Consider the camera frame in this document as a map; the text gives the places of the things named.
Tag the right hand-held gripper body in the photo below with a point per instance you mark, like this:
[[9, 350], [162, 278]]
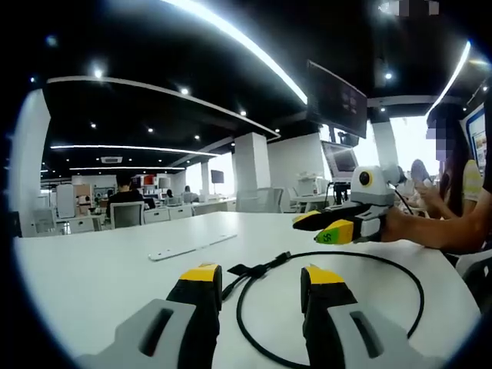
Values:
[[374, 190]]

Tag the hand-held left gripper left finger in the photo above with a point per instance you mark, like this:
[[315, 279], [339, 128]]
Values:
[[184, 338]]

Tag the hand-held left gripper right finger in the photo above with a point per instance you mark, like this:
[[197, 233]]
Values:
[[330, 338]]

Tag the white desk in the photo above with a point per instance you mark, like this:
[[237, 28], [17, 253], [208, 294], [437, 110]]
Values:
[[115, 276]]

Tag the person's right hand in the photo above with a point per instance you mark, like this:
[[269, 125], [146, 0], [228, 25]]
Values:
[[394, 228]]

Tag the black laptop stand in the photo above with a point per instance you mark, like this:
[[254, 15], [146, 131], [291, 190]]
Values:
[[340, 194]]

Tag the white office printer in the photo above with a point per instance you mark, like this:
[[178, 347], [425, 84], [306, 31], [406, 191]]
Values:
[[311, 186]]

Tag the open laptop on stand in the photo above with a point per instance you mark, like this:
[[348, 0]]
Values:
[[342, 161]]

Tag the grey mesh office chair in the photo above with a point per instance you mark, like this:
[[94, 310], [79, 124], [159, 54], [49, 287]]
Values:
[[257, 200]]

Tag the white power socket panel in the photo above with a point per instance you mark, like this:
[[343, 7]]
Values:
[[173, 252]]

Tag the large black hanging monitor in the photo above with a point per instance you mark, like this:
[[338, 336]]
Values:
[[338, 100]]

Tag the blue white display banner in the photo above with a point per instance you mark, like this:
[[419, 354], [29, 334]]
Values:
[[474, 138]]

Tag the white mesh office chair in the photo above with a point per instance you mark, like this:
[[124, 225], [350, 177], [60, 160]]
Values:
[[127, 215]]

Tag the tall white cabinet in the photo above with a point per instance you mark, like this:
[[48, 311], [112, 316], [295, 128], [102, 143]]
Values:
[[65, 201]]

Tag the black box device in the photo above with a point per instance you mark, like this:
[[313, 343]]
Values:
[[16, 225]]

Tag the long ceiling light strip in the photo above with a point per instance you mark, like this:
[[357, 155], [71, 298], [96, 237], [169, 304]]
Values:
[[238, 34]]

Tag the black monitor mount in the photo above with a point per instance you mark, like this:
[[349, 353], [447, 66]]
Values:
[[346, 137]]

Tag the small black wall screen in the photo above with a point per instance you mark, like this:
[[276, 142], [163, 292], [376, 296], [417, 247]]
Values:
[[217, 176]]

